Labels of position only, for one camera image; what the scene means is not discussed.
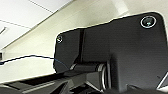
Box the thin blue cable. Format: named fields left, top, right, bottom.
left=0, top=54, right=73, bottom=70

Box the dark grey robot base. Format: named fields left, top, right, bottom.
left=0, top=12, right=168, bottom=94

